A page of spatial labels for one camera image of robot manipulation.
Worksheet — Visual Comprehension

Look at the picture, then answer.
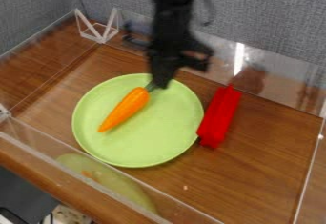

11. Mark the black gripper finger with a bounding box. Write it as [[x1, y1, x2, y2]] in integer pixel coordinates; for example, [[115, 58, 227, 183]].
[[150, 57, 178, 89]]

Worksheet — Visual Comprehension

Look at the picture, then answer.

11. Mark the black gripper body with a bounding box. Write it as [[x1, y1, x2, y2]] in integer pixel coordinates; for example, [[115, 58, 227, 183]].
[[148, 2, 212, 73]]

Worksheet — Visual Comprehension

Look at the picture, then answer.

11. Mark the orange toy carrot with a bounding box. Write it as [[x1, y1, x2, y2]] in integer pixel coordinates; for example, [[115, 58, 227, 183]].
[[98, 82, 156, 132]]

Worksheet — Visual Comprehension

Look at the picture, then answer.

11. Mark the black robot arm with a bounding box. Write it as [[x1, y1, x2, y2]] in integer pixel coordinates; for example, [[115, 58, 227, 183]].
[[147, 0, 214, 89]]

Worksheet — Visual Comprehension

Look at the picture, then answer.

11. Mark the green round plate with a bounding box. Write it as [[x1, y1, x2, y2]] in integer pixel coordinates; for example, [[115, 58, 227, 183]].
[[71, 73, 204, 168]]

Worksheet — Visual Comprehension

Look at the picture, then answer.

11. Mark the red folded cloth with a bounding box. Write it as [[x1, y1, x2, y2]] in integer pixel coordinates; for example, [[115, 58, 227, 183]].
[[196, 85, 241, 149]]

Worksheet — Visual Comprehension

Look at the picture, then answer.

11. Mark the clear acrylic corner bracket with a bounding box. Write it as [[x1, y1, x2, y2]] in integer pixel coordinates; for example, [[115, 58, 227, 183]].
[[74, 8, 120, 44]]

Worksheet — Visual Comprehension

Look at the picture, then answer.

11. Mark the clear acrylic enclosure wall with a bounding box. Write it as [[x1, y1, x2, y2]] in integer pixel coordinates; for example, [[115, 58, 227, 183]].
[[0, 10, 326, 224]]

